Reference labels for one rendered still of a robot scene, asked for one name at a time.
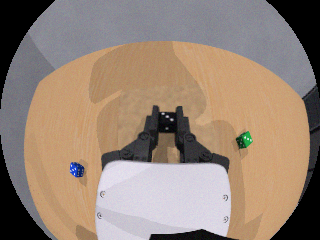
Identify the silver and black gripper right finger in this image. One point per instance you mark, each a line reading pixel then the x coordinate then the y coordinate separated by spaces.
pixel 190 148

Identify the black die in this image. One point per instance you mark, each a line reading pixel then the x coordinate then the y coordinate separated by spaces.
pixel 167 122

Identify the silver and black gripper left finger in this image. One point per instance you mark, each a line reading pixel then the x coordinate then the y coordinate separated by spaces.
pixel 140 149

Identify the green die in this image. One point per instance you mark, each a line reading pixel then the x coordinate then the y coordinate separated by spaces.
pixel 244 140

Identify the blue die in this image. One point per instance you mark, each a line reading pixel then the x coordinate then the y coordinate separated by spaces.
pixel 76 169

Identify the tan textured square mat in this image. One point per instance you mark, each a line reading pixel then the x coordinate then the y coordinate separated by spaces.
pixel 136 104

